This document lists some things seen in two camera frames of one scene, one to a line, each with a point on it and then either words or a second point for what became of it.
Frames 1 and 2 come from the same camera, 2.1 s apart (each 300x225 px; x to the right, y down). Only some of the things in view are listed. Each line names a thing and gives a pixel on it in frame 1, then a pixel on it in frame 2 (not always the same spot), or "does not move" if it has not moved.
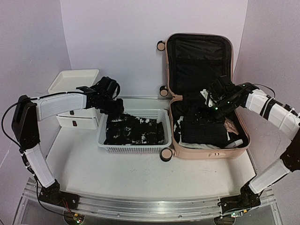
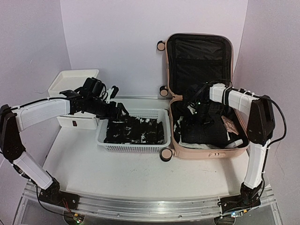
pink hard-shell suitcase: (194, 62) does not move
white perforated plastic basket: (161, 115) does not move
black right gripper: (223, 118) to (208, 121)
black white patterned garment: (127, 129) does not move
